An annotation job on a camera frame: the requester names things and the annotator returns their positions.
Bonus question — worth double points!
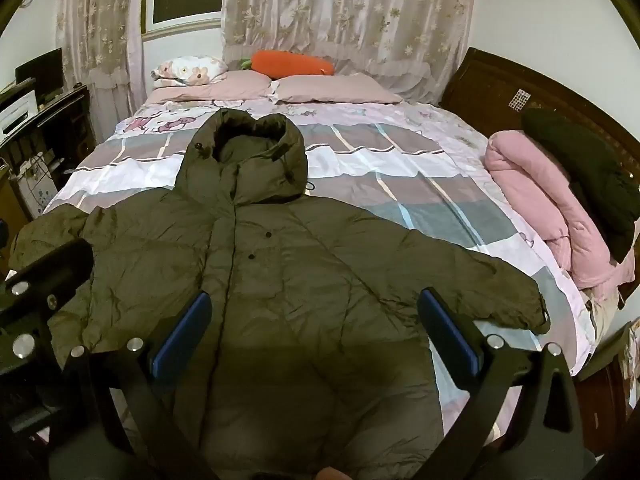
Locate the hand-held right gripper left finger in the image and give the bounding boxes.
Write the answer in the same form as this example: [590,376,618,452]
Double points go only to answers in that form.
[61,290,223,480]

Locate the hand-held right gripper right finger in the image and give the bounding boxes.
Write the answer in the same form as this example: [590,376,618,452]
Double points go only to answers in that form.
[416,287,597,480]

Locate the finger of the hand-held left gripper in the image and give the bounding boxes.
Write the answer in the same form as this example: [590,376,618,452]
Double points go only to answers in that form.
[0,237,96,321]

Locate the olive green puffer jacket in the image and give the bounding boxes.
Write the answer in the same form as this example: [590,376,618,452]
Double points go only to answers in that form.
[10,109,551,480]

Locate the dark wooden desk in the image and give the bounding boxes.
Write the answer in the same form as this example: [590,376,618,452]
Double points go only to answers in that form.
[0,84,97,226]

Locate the white printer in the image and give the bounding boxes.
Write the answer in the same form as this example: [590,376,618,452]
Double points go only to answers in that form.
[0,89,42,137]

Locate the printed patchwork bed sheet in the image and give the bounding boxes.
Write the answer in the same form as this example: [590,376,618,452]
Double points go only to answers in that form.
[42,97,601,441]

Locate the wooden nightstand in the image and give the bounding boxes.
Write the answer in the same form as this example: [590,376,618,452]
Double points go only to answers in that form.
[574,324,640,443]

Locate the folded pink quilt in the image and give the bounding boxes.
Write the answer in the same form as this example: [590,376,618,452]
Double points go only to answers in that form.
[484,130,637,292]

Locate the black monitor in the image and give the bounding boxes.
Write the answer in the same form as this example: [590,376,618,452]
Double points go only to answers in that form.
[14,48,65,102]

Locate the dark knitted garment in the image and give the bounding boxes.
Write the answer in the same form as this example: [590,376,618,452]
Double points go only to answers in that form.
[520,108,640,264]

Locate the floral print pillow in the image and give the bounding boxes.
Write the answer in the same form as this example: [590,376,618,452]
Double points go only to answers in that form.
[152,56,229,87]

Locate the narrow floral lace curtain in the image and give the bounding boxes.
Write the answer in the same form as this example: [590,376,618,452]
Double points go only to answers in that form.
[55,0,147,122]

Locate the dark wooden headboard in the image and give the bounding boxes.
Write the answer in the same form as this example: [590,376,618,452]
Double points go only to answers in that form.
[440,47,640,196]

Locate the orange carrot plush pillow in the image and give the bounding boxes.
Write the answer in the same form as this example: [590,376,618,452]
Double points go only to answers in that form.
[240,50,336,80]

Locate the wide floral lace curtain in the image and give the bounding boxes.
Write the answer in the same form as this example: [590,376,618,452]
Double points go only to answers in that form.
[220,0,477,106]

